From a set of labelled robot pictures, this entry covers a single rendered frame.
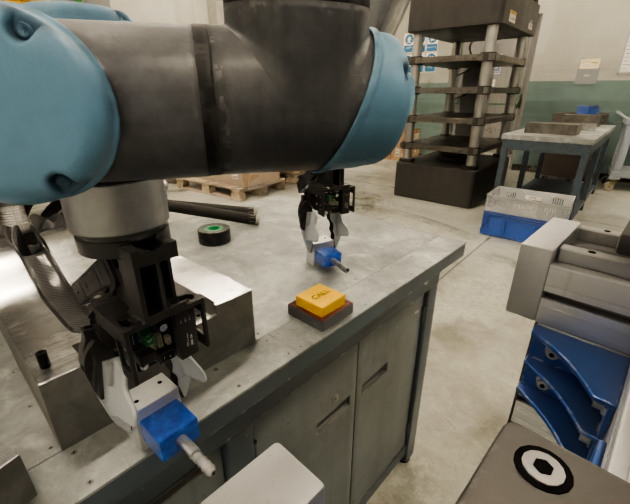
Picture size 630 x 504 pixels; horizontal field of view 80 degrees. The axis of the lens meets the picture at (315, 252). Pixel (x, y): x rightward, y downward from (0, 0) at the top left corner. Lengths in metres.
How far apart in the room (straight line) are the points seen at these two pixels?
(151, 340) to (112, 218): 0.11
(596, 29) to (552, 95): 0.86
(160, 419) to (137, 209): 0.23
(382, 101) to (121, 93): 0.12
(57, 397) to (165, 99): 0.36
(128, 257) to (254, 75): 0.17
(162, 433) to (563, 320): 0.44
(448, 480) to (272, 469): 1.30
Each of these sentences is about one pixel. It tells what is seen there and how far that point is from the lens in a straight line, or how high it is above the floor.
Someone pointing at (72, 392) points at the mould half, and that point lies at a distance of 0.48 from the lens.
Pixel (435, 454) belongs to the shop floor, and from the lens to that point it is 1.52.
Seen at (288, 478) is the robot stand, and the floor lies 0.99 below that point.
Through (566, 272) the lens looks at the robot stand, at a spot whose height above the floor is 0.97.
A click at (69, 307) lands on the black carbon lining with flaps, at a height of 0.88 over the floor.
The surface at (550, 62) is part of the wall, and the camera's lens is 6.77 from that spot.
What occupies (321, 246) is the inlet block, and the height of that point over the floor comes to 0.84.
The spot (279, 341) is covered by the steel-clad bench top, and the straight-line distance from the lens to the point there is 0.59.
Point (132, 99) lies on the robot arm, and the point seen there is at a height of 1.15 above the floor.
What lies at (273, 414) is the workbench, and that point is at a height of 0.64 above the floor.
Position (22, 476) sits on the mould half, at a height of 0.83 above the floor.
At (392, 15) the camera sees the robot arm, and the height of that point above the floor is 1.23.
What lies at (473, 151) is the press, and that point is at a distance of 4.26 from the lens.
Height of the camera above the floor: 1.15
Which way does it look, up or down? 23 degrees down
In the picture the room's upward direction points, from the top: straight up
